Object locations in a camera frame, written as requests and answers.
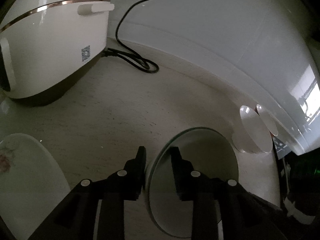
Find large white bowl green rim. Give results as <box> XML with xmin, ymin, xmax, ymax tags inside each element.
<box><xmin>143</xmin><ymin>127</ymin><xmax>239</xmax><ymax>239</ymax></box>

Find black power cable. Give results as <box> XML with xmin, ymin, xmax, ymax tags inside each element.
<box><xmin>102</xmin><ymin>0</ymin><xmax>164</xmax><ymax>74</ymax></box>

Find white plate pink flower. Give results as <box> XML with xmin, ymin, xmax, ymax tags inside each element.
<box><xmin>1</xmin><ymin>133</ymin><xmax>71</xmax><ymax>239</ymax></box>

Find white rice cooker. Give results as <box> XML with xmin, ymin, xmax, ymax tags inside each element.
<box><xmin>1</xmin><ymin>0</ymin><xmax>114</xmax><ymax>101</ymax></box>

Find white flared bowl pink flowers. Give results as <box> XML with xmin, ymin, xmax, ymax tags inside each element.
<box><xmin>232</xmin><ymin>105</ymin><xmax>273</xmax><ymax>153</ymax></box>

